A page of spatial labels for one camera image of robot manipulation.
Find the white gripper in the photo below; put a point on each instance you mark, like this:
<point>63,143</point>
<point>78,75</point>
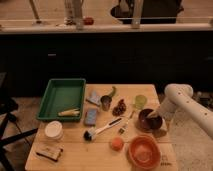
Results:
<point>163,125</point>

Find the dark brown bowl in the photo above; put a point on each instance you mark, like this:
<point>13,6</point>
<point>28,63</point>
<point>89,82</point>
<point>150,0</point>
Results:
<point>148,124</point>

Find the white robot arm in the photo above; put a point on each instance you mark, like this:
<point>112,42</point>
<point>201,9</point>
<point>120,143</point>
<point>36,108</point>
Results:
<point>180,96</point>

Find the green plastic tray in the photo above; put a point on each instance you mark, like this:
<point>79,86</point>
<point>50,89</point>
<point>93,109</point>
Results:
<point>62,95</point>

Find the orange plastic bowl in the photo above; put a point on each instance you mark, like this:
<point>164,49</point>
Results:
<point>144,153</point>

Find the light green plastic cup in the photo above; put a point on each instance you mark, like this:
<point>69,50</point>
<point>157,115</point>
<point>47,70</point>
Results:
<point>140,101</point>

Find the small paint brush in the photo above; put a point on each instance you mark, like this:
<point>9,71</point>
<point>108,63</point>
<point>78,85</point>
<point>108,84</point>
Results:
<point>124,127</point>

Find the small orange fruit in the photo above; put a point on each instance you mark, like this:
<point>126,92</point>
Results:
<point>117,143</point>

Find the dark grape bunch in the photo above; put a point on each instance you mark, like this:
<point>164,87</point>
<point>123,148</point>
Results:
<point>119,109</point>

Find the green chili pepper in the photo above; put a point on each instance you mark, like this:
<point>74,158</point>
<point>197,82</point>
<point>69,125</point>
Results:
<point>113,92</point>

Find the small metal cup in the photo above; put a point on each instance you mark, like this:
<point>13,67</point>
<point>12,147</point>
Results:
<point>106,102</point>

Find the blue sponge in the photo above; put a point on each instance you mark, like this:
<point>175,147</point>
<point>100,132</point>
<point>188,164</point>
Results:
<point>90,117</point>

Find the grey blue cloth block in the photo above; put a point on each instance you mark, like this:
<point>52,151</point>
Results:
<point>93,98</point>

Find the yellow corn cob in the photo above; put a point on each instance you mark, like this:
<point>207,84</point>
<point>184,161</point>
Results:
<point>71,112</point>

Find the white lidded jar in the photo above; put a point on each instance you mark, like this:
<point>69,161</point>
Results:
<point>54,130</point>

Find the red object on shelf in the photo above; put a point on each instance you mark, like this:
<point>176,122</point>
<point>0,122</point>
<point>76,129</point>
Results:
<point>88,21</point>

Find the white handled dish brush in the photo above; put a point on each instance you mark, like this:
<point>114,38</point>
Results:
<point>89,135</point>

